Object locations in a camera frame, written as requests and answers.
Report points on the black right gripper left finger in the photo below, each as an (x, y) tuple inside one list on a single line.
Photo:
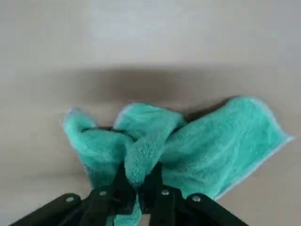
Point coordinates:
[(98, 204)]

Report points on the green microfibre cloth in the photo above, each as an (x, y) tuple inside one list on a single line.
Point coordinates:
[(211, 146)]

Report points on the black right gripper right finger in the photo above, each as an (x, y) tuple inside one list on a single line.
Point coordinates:
[(164, 207)]

